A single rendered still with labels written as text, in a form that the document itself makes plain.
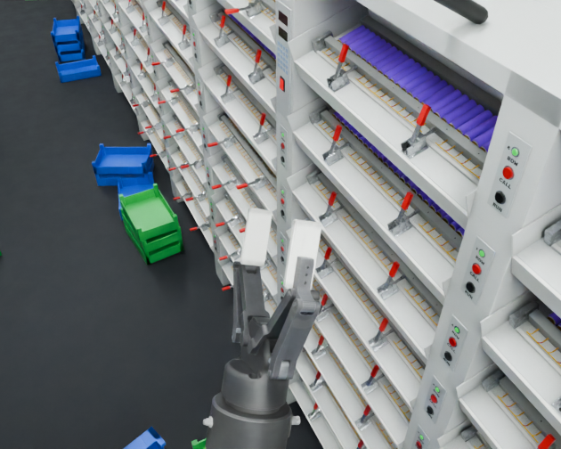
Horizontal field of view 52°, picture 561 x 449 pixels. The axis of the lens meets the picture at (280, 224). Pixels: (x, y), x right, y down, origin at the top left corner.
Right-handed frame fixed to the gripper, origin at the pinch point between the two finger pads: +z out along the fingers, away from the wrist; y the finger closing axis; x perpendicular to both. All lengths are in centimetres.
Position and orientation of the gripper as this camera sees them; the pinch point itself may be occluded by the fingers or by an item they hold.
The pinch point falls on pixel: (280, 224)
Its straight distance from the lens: 63.9
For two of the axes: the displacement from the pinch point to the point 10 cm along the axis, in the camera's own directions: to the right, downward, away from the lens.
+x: -9.1, -1.2, -4.0
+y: 3.8, 1.1, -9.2
